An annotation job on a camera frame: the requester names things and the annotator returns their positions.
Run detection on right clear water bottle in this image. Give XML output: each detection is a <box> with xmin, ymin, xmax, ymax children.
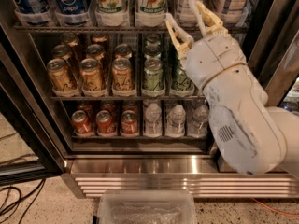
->
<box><xmin>188</xmin><ymin>105</ymin><xmax>209</xmax><ymax>138</ymax></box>

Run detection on blue can behind glass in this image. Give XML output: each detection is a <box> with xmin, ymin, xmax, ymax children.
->
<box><xmin>280</xmin><ymin>99</ymin><xmax>299</xmax><ymax>112</ymax></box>

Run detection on black floor cables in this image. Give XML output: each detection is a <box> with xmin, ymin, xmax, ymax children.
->
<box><xmin>0</xmin><ymin>178</ymin><xmax>47</xmax><ymax>224</ymax></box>

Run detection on second row orange can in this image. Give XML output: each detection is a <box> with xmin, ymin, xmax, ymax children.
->
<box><xmin>114</xmin><ymin>43</ymin><xmax>135</xmax><ymax>63</ymax></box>
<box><xmin>86</xmin><ymin>44</ymin><xmax>108</xmax><ymax>80</ymax></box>
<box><xmin>51</xmin><ymin>44</ymin><xmax>79</xmax><ymax>79</ymax></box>

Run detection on steel fridge base grille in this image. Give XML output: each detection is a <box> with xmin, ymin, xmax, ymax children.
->
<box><xmin>62</xmin><ymin>156</ymin><xmax>299</xmax><ymax>199</ymax></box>

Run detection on green 7up bottle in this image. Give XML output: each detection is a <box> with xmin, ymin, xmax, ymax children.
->
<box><xmin>135</xmin><ymin>0</ymin><xmax>167</xmax><ymax>27</ymax></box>
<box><xmin>95</xmin><ymin>0</ymin><xmax>130</xmax><ymax>27</ymax></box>

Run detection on left red can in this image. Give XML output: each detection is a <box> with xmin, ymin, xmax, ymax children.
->
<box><xmin>71</xmin><ymin>110</ymin><xmax>93</xmax><ymax>134</ymax></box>

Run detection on middle red can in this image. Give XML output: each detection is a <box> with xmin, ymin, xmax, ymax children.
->
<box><xmin>96</xmin><ymin>110</ymin><xmax>116</xmax><ymax>134</ymax></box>

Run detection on right green 7UP bottle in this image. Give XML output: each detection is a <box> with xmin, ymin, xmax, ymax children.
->
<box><xmin>135</xmin><ymin>0</ymin><xmax>167</xmax><ymax>27</ymax></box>

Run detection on clear water bottle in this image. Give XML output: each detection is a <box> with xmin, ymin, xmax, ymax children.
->
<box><xmin>166</xmin><ymin>105</ymin><xmax>186</xmax><ymax>137</ymax></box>
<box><xmin>144</xmin><ymin>103</ymin><xmax>162</xmax><ymax>137</ymax></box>
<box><xmin>188</xmin><ymin>105</ymin><xmax>209</xmax><ymax>138</ymax></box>

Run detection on red can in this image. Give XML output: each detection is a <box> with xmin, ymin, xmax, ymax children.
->
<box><xmin>96</xmin><ymin>110</ymin><xmax>116</xmax><ymax>134</ymax></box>
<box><xmin>121</xmin><ymin>110</ymin><xmax>138</xmax><ymax>134</ymax></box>
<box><xmin>71</xmin><ymin>110</ymin><xmax>93</xmax><ymax>134</ymax></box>

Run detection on white carton bottle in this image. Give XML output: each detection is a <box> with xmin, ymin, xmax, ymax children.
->
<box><xmin>173</xmin><ymin>0</ymin><xmax>209</xmax><ymax>28</ymax></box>
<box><xmin>211</xmin><ymin>0</ymin><xmax>247</xmax><ymax>24</ymax></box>

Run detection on left green 7UP bottle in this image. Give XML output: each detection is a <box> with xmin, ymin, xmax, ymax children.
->
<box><xmin>95</xmin><ymin>0</ymin><xmax>130</xmax><ymax>27</ymax></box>

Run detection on clear plastic bin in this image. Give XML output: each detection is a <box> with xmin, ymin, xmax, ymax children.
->
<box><xmin>97</xmin><ymin>190</ymin><xmax>197</xmax><ymax>224</ymax></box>

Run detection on left white carton bottle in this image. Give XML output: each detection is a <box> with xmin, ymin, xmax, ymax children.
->
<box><xmin>173</xmin><ymin>0</ymin><xmax>209</xmax><ymax>28</ymax></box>

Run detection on left clear water bottle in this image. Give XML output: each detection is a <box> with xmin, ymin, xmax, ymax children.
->
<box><xmin>144</xmin><ymin>103</ymin><xmax>162</xmax><ymax>137</ymax></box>

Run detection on second row left green can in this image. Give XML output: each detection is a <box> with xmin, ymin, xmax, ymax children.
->
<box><xmin>144</xmin><ymin>45</ymin><xmax>162</xmax><ymax>59</ymax></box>

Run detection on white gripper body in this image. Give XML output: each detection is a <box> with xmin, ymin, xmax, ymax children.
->
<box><xmin>185</xmin><ymin>34</ymin><xmax>247</xmax><ymax>90</ymax></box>

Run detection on second row right orange can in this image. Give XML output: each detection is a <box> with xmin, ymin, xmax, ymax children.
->
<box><xmin>114</xmin><ymin>43</ymin><xmax>135</xmax><ymax>63</ymax></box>

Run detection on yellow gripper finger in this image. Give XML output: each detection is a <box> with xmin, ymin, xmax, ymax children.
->
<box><xmin>189</xmin><ymin>0</ymin><xmax>224</xmax><ymax>36</ymax></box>
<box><xmin>164</xmin><ymin>13</ymin><xmax>194</xmax><ymax>60</ymax></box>

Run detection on front left green can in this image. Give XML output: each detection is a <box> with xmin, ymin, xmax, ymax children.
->
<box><xmin>142</xmin><ymin>58</ymin><xmax>164</xmax><ymax>91</ymax></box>

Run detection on right red can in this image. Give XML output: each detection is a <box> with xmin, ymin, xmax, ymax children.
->
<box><xmin>121</xmin><ymin>110</ymin><xmax>138</xmax><ymax>134</ymax></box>

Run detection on orange floor cable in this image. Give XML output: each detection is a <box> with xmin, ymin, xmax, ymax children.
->
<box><xmin>250</xmin><ymin>197</ymin><xmax>299</xmax><ymax>218</ymax></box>

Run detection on second row middle orange can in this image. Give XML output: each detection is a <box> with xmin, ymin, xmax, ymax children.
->
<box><xmin>86</xmin><ymin>44</ymin><xmax>108</xmax><ymax>80</ymax></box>

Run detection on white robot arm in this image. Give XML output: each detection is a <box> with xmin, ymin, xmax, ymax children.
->
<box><xmin>165</xmin><ymin>0</ymin><xmax>299</xmax><ymax>178</ymax></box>

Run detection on second row left orange can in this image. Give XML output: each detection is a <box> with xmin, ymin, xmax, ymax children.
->
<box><xmin>51</xmin><ymin>44</ymin><xmax>79</xmax><ymax>79</ymax></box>

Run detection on middle clear water bottle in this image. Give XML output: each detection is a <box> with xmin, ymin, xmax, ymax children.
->
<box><xmin>166</xmin><ymin>105</ymin><xmax>186</xmax><ymax>137</ymax></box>

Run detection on front right green can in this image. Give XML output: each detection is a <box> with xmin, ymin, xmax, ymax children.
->
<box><xmin>171</xmin><ymin>60</ymin><xmax>193</xmax><ymax>91</ymax></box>

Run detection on front left orange can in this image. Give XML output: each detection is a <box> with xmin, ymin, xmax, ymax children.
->
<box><xmin>47</xmin><ymin>58</ymin><xmax>77</xmax><ymax>92</ymax></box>

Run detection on right white carton bottle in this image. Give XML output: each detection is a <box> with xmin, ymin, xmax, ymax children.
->
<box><xmin>211</xmin><ymin>0</ymin><xmax>247</xmax><ymax>24</ymax></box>

